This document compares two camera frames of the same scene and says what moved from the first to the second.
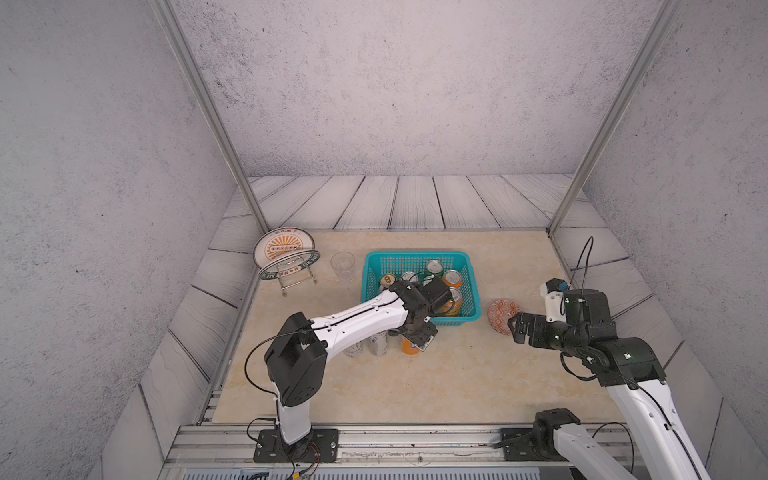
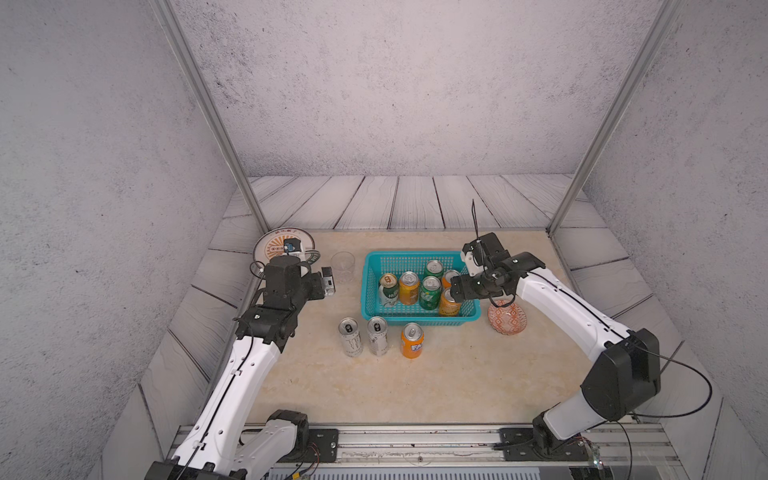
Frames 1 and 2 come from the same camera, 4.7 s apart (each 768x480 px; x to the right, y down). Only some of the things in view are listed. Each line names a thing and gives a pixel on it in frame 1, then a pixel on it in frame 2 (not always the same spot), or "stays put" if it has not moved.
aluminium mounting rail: x=211 y=447 stays put
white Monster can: x=378 y=344 stays put
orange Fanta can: x=407 y=347 stays put
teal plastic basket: x=377 y=264 stays put
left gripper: x=427 y=338 to x=318 y=290
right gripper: x=538 y=323 to x=466 y=292
